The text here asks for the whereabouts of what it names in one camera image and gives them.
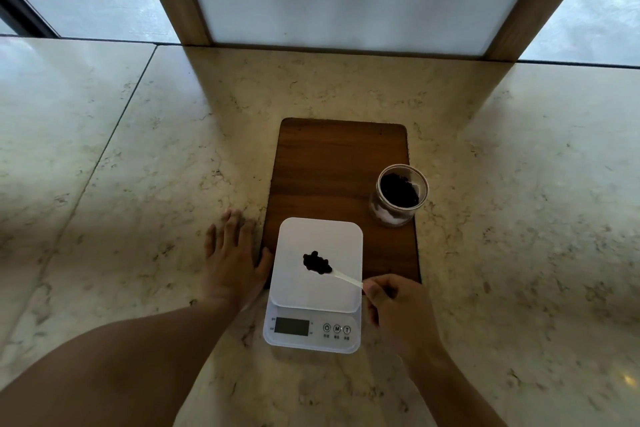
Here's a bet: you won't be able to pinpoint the white digital kitchen scale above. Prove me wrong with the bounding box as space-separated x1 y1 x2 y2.
262 217 364 355

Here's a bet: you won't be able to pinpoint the black beans on spoon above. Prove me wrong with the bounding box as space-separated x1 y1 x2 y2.
302 251 333 274

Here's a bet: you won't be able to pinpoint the clear plastic spoon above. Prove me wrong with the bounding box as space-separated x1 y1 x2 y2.
303 252 366 290

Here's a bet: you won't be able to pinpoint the person's right forearm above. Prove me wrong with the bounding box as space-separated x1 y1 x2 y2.
406 348 508 427

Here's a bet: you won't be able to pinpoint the dark wooden cutting board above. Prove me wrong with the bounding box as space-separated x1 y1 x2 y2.
260 117 422 285

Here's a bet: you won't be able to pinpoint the glass jar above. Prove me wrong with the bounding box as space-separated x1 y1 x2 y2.
369 164 430 228

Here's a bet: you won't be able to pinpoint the person's left forearm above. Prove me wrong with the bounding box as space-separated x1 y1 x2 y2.
0 298 241 427

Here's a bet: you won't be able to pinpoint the person's right hand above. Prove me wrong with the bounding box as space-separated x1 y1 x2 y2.
362 274 447 367

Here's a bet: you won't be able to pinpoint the person's left hand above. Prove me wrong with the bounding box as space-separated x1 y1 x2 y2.
201 209 274 311

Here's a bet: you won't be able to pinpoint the black beans in jar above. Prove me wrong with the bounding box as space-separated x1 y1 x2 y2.
380 171 420 209

